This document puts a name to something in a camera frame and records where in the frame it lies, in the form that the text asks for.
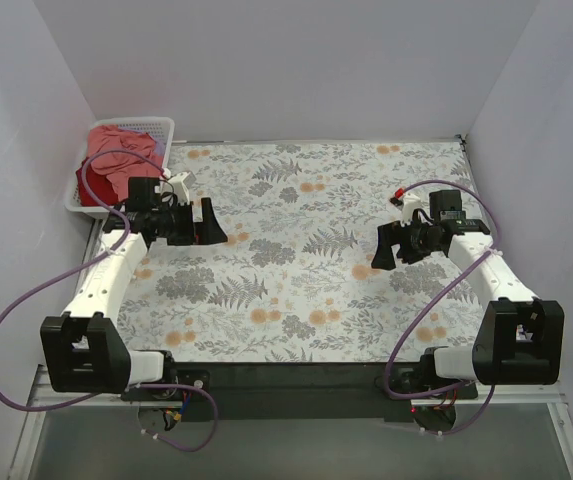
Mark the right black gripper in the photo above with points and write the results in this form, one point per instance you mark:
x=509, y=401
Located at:
x=399, y=243

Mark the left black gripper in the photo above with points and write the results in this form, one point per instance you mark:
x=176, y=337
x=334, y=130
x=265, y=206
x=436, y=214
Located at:
x=196, y=226

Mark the salmon pink t shirt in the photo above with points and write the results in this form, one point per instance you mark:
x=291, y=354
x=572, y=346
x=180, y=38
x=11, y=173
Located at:
x=134, y=150

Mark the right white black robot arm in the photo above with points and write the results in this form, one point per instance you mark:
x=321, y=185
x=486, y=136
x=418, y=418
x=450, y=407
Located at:
x=519, y=340

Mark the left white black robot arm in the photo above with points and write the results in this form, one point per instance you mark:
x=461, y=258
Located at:
x=83, y=349

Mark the floral table mat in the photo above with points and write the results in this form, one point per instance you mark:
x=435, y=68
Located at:
x=294, y=280

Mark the lilac t shirt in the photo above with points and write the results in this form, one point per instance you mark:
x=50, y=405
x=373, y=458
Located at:
x=160, y=148

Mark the white plastic basket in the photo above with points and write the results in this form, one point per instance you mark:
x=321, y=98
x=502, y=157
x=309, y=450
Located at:
x=160, y=128

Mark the dark red t shirt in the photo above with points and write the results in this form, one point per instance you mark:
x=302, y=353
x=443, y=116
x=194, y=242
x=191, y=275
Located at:
x=105, y=181

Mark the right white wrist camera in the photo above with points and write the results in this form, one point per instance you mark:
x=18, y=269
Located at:
x=407, y=203

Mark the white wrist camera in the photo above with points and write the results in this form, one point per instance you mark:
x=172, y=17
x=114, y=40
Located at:
x=179, y=185
x=407, y=203

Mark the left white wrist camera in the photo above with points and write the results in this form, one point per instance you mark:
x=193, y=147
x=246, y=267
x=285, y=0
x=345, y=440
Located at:
x=179, y=185

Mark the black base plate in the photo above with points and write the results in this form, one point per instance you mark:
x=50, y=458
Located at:
x=285, y=391

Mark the aluminium frame rail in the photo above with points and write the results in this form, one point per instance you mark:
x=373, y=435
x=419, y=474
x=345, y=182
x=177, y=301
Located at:
x=510, y=432

